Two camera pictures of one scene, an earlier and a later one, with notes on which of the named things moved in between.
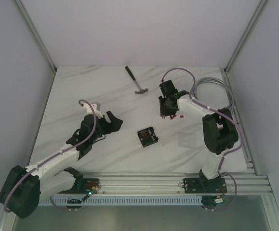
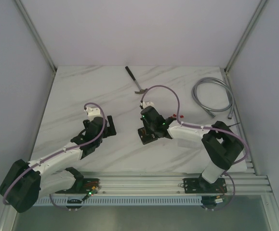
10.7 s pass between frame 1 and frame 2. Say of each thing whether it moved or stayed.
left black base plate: stayed
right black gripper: moved
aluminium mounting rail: stayed
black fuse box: stayed
